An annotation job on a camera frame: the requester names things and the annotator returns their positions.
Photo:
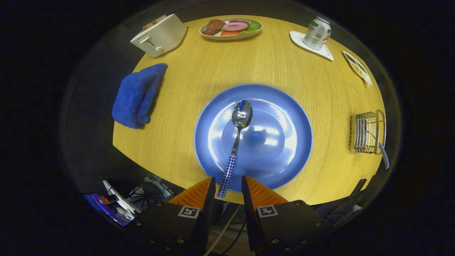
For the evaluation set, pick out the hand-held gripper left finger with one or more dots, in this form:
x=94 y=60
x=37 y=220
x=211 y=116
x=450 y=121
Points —
x=208 y=217

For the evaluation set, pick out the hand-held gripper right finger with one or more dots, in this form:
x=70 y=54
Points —
x=250 y=220

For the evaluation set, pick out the blue round plate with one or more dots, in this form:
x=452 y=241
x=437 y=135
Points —
x=280 y=149

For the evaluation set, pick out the white device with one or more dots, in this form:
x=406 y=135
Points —
x=119 y=197

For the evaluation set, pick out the purple lit screen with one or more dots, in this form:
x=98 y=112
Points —
x=106 y=209

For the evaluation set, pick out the blue folded cloth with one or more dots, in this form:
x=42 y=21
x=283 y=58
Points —
x=137 y=96

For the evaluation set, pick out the red tomato slice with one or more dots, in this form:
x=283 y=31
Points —
x=229 y=33

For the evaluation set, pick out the oval plate of food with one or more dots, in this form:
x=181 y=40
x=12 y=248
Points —
x=245 y=35

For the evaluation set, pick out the white divided dish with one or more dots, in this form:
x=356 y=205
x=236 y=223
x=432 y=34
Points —
x=357 y=67

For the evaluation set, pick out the white toaster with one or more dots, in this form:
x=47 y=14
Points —
x=163 y=35

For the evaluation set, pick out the white square coaster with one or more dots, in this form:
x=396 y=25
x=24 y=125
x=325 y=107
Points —
x=296 y=37

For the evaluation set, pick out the brown meat slice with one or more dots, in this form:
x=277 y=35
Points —
x=213 y=27

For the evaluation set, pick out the pink ham slice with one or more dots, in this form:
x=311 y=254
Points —
x=235 y=26

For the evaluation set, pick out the green lettuce leaf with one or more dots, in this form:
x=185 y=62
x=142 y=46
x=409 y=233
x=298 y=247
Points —
x=254 y=26

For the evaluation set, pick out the white drink bottle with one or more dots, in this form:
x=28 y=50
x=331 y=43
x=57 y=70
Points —
x=317 y=33

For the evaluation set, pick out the brown toast slice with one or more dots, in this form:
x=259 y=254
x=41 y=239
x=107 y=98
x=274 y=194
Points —
x=160 y=18
x=149 y=25

